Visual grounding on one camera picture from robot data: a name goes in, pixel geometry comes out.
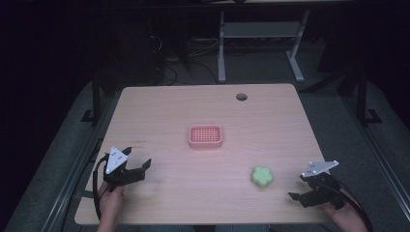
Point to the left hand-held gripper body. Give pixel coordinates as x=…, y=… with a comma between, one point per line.
x=120, y=172

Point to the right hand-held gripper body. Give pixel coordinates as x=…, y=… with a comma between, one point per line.
x=320, y=187

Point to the green flower-shaped soap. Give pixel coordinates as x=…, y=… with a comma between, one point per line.
x=261, y=176

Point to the pink plastic soap dish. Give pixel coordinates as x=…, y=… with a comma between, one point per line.
x=205, y=136

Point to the person's left hand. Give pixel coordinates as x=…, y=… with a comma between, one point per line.
x=111, y=201

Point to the person's right hand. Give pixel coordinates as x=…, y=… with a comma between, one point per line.
x=343, y=215

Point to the black metal stand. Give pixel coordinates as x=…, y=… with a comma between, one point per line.
x=95, y=96
x=362, y=96

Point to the white metal desk frame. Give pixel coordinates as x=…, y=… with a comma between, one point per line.
x=261, y=30

